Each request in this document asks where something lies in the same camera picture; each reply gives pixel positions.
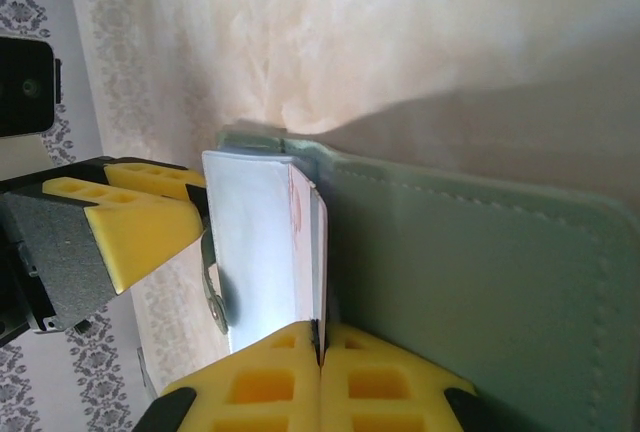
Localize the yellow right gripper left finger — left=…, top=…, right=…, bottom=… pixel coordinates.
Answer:
left=132, top=321, right=322, bottom=432

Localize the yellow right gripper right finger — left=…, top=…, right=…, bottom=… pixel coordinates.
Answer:
left=319, top=324, right=480, bottom=432

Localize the white printed credit card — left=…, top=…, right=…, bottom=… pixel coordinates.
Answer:
left=285, top=166, right=332, bottom=353

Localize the mint green card holder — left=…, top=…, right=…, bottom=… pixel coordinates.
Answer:
left=199, top=129, right=640, bottom=432

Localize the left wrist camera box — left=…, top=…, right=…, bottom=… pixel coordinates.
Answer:
left=0, top=36, right=64, bottom=139

